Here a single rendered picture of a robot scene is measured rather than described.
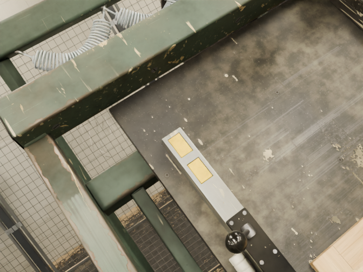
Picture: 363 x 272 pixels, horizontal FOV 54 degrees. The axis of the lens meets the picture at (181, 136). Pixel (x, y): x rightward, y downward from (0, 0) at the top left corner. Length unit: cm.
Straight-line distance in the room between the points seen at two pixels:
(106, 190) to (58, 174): 12
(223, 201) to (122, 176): 24
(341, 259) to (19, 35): 110
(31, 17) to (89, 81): 55
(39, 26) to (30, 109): 55
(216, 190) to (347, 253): 29
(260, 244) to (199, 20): 51
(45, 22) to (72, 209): 72
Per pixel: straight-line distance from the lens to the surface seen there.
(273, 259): 74
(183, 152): 76
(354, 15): 110
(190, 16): 87
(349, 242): 83
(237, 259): 74
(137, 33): 84
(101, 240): 72
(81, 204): 74
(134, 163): 84
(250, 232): 72
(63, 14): 130
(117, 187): 83
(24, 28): 129
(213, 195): 74
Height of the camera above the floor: 188
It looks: 14 degrees down
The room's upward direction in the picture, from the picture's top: 30 degrees counter-clockwise
